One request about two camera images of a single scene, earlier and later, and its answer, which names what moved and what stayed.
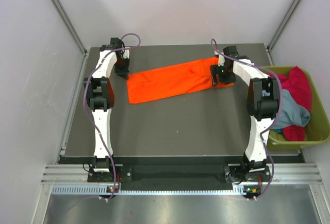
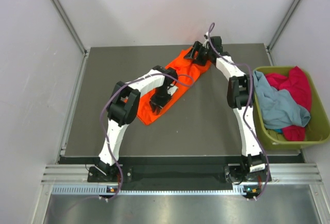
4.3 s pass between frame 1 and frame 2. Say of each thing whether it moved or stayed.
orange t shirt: moved
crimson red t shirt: stayed
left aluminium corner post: stayed
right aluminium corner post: stayed
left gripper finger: moved
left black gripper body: moved
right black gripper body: moved
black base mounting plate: stayed
